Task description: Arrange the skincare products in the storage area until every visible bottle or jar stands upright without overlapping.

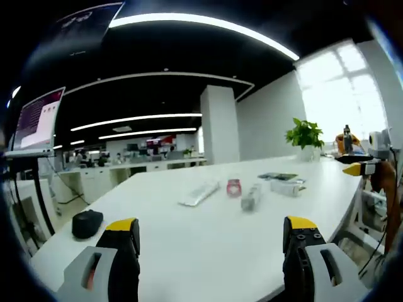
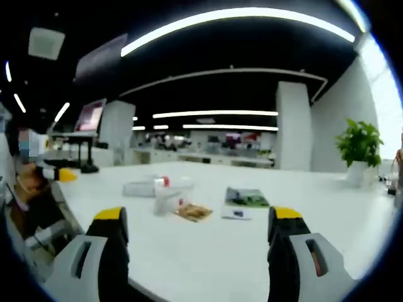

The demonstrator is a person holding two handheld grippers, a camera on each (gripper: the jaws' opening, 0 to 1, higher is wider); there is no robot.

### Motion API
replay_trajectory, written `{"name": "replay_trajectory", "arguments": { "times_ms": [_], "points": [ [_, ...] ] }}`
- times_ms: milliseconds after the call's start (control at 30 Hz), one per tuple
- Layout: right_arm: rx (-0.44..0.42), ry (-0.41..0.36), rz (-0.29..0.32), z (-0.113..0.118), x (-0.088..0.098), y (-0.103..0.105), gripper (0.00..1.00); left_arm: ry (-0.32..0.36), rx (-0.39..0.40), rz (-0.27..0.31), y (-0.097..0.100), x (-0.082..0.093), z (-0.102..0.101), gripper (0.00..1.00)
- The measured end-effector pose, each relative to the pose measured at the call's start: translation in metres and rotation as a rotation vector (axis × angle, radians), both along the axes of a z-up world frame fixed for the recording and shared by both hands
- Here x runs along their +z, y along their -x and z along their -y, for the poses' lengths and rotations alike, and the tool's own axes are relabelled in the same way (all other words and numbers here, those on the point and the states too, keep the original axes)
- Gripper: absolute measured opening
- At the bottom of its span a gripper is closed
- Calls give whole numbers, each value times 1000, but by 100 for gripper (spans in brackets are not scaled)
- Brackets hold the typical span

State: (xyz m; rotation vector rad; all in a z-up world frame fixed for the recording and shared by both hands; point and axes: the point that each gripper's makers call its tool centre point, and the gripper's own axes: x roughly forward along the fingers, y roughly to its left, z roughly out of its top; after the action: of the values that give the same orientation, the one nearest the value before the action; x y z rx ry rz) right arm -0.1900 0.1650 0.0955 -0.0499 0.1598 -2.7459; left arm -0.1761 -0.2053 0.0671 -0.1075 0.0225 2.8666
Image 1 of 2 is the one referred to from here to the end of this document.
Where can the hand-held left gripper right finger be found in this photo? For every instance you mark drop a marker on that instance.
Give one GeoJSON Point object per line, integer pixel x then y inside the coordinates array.
{"type": "Point", "coordinates": [302, 251]}

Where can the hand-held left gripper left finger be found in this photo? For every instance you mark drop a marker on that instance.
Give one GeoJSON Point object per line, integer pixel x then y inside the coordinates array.
{"type": "Point", "coordinates": [121, 251]}

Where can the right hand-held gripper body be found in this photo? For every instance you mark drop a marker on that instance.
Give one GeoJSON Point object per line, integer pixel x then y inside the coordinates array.
{"type": "Point", "coordinates": [381, 144]}

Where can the green black sachet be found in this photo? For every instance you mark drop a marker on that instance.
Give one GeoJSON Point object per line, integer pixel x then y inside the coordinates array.
{"type": "Point", "coordinates": [277, 176]}

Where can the pink skincare jar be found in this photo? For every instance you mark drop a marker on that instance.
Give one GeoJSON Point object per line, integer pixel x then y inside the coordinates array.
{"type": "Point", "coordinates": [234, 188]}

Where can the white skincare tube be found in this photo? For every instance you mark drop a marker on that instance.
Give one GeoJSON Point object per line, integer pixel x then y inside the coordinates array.
{"type": "Point", "coordinates": [200, 192]}

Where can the dark bottle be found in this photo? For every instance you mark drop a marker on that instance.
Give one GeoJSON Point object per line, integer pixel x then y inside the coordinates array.
{"type": "Point", "coordinates": [347, 138]}

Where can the yellow plastic object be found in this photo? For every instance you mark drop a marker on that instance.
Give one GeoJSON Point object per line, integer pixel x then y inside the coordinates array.
{"type": "Point", "coordinates": [339, 141]}

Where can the black computer mouse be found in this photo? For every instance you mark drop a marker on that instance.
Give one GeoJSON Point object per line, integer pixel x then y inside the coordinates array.
{"type": "Point", "coordinates": [86, 224]}

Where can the green potted plant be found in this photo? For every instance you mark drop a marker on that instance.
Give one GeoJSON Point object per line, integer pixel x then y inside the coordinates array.
{"type": "Point", "coordinates": [305, 135]}

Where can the white box with green label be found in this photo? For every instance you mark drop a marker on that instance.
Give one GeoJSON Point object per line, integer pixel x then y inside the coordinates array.
{"type": "Point", "coordinates": [286, 188]}

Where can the white office counter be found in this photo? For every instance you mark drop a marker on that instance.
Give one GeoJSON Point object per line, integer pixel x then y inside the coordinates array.
{"type": "Point", "coordinates": [94, 176]}

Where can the black monitor stand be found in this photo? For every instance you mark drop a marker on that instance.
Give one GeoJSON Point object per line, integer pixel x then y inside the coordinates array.
{"type": "Point", "coordinates": [42, 195]}

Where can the computer monitor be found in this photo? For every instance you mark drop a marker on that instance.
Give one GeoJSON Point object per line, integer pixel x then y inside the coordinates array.
{"type": "Point", "coordinates": [34, 122]}

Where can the dark hanging screen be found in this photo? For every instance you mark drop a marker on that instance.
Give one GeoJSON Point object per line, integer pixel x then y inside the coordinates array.
{"type": "Point", "coordinates": [88, 25]}

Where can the long white ceiling light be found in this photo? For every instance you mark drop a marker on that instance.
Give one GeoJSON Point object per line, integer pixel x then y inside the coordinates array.
{"type": "Point", "coordinates": [176, 16]}

